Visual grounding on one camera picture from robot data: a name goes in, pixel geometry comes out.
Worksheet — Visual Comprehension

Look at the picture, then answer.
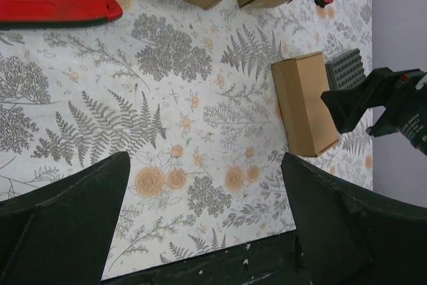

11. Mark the floral patterned table mat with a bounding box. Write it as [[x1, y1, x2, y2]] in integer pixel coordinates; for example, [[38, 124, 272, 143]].
[[1, 0, 372, 278]]

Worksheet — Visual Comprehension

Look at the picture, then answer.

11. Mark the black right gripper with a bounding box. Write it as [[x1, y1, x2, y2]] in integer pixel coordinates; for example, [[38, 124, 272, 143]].
[[321, 67, 426, 154]]

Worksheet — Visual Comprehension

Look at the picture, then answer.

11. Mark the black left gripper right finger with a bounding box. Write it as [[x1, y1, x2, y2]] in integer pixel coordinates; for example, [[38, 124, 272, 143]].
[[282, 153, 426, 284]]

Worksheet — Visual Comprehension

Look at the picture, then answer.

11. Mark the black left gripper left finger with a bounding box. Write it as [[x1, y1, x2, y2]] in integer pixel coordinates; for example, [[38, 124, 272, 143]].
[[1, 152, 130, 284]]

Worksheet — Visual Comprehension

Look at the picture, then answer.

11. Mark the small cardboard express box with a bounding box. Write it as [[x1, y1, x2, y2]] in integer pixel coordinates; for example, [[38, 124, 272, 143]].
[[272, 51, 339, 158]]

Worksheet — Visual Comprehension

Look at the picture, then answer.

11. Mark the grey studded building plate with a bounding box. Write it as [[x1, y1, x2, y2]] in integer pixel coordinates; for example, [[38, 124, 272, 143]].
[[325, 48, 366, 90]]

